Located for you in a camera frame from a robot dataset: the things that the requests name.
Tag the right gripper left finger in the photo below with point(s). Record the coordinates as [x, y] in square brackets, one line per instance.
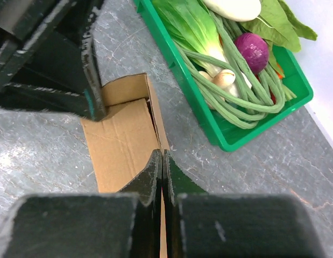
[74, 223]

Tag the spare cardboard box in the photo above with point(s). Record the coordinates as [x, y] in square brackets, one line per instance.
[127, 149]

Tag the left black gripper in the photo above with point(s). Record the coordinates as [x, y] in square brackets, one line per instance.
[40, 46]

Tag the green long beans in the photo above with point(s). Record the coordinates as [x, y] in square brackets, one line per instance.
[251, 97]

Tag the green plastic tray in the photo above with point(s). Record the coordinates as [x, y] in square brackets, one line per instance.
[218, 130]

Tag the white eggplant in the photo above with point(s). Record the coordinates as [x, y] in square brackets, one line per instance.
[236, 10]

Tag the leafy green vegetable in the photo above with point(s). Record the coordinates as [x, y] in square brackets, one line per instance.
[278, 26]

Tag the purple onion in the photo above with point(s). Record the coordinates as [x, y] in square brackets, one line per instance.
[254, 50]

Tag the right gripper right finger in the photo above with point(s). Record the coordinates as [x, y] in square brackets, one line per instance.
[201, 224]

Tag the bok choy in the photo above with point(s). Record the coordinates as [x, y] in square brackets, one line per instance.
[191, 26]

